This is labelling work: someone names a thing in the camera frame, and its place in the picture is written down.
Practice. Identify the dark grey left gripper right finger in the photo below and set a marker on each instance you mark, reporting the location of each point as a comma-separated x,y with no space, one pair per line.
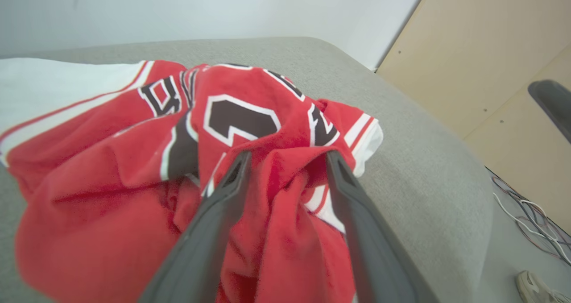
370,249

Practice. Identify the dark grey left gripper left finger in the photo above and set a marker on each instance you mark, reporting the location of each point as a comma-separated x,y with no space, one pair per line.
205,240

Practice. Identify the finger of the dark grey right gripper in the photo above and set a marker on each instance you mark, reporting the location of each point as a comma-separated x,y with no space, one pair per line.
555,100

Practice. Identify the red and white sports jersey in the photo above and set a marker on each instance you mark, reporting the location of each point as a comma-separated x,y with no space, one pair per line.
89,213

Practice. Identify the beige wooden board panel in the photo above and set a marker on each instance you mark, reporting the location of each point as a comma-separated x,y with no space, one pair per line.
482,48

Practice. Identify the grey fabric sofa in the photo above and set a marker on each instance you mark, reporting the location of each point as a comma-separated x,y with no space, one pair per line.
424,169

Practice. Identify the white sneaker shoe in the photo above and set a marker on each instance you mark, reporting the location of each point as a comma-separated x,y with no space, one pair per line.
535,289

